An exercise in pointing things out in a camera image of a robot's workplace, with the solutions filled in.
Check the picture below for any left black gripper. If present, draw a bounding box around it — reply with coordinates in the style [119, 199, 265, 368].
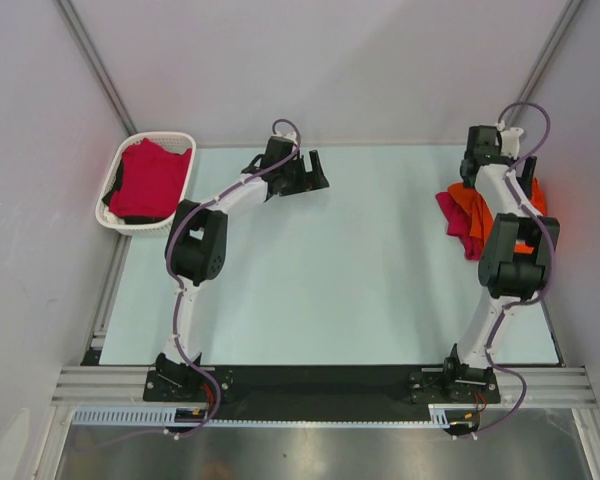
[280, 151, 328, 197]

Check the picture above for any orange t shirt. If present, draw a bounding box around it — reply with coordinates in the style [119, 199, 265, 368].
[447, 177, 549, 254]

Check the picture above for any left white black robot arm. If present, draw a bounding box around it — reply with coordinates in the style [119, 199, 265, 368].
[155, 134, 330, 400]

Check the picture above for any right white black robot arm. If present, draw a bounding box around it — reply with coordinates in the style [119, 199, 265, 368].
[441, 123, 560, 401]

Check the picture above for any folded magenta t shirt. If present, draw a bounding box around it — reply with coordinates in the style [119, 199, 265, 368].
[435, 192, 484, 261]

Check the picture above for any magenta shirt in basket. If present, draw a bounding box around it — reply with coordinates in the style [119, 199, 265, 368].
[102, 138, 192, 224]

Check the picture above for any white plastic basket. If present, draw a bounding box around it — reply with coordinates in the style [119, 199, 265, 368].
[95, 131, 196, 236]

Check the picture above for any black shirt in basket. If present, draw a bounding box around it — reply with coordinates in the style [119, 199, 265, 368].
[101, 162, 170, 225]

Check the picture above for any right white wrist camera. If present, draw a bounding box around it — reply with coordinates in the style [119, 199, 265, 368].
[496, 121, 524, 159]

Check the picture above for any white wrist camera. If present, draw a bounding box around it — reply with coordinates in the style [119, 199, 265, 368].
[496, 121, 524, 159]
[272, 130, 298, 143]

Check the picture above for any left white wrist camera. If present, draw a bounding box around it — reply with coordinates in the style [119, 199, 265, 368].
[272, 130, 298, 143]

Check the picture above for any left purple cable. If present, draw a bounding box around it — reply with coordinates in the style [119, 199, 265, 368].
[164, 118, 302, 444]

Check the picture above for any purple cable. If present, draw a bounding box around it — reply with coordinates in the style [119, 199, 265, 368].
[164, 118, 302, 444]
[452, 102, 559, 441]

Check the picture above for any right aluminium corner post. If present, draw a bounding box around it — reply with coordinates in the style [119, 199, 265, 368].
[492, 0, 584, 151]

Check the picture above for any aluminium corner post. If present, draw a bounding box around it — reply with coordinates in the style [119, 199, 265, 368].
[492, 0, 584, 151]
[53, 0, 138, 135]

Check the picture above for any aluminium frame rail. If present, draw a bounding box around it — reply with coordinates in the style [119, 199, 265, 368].
[51, 366, 597, 408]

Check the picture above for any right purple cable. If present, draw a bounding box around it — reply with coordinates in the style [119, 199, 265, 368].
[452, 102, 559, 441]

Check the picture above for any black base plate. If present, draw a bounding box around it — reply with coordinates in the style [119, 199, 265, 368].
[143, 364, 501, 423]

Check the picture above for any white slotted cable duct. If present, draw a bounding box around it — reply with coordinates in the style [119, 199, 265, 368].
[73, 406, 471, 429]

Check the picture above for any left aluminium corner post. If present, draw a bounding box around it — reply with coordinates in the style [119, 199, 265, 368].
[53, 0, 138, 135]

